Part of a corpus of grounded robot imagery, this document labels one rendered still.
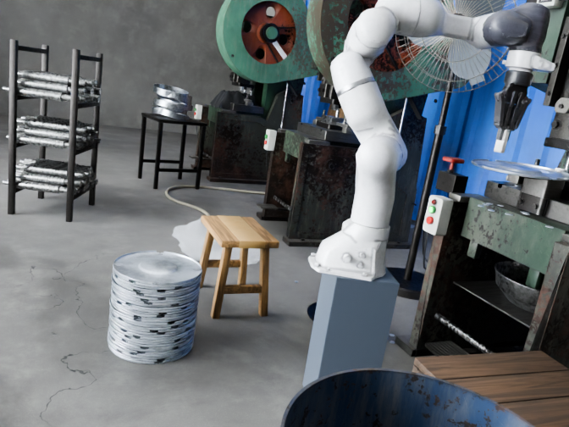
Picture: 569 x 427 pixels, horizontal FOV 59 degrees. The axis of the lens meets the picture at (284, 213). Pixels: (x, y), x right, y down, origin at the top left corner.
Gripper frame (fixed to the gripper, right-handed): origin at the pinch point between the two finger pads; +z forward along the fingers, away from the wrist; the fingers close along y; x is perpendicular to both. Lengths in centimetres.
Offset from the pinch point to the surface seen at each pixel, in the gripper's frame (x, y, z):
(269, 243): -59, 45, 55
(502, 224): -2.7, -12.6, 26.9
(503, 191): -14.1, -21.4, 18.0
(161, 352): -30, 88, 84
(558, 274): 25.5, -7.0, 32.8
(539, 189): 2.4, -18.5, 13.2
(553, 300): 26.2, -7.1, 40.1
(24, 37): -658, 179, -12
